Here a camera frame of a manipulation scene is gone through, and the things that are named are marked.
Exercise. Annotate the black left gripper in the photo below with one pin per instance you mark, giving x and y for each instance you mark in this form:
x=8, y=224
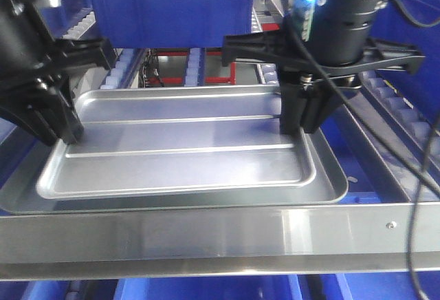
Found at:
x=35, y=69

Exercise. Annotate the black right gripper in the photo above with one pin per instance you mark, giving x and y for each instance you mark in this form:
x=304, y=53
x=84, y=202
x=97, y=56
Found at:
x=311, y=107

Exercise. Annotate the silver ribbed metal tray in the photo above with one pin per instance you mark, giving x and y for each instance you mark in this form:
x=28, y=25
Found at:
x=177, y=140

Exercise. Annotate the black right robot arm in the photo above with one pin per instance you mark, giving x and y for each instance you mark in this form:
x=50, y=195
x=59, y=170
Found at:
x=319, y=51

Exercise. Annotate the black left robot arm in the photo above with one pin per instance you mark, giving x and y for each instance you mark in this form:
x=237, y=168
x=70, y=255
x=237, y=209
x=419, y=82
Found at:
x=35, y=71

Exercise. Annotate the large grey plastic tray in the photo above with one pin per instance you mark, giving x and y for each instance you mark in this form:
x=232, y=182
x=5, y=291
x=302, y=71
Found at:
x=19, y=195

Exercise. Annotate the front steel shelf beam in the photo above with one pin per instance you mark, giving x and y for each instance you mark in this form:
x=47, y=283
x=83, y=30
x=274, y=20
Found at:
x=198, y=242

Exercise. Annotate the blue bin right shelf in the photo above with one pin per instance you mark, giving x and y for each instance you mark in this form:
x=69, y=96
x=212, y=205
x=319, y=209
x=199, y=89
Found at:
x=422, y=88

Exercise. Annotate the green circuit board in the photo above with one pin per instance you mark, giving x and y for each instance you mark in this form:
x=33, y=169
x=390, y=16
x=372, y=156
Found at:
x=300, y=16

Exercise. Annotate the large blue bin centre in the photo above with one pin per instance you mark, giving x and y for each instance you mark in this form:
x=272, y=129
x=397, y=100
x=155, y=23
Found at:
x=171, y=23

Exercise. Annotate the blue bin under beam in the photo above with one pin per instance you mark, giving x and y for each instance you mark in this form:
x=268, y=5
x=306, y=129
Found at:
x=238, y=287

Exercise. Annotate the right white roller rail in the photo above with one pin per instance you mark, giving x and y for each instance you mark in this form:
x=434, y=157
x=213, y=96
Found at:
x=265, y=71

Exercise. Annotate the white roller rail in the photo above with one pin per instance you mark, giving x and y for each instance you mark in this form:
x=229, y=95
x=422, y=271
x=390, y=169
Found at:
x=122, y=75
x=265, y=71
x=195, y=68

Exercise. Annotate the far right roller rail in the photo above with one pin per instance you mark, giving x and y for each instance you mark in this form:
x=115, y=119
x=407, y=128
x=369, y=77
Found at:
x=402, y=116

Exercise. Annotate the left white roller rail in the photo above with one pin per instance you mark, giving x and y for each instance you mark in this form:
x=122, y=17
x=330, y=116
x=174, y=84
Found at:
x=122, y=75

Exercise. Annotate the red metal cart frame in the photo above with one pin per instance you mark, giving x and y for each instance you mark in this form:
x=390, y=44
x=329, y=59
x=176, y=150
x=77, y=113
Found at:
x=173, y=64

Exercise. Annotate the far left roller rail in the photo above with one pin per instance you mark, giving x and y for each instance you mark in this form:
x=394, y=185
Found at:
x=85, y=24

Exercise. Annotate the middle white roller rail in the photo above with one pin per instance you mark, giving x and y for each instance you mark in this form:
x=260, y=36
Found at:
x=195, y=68

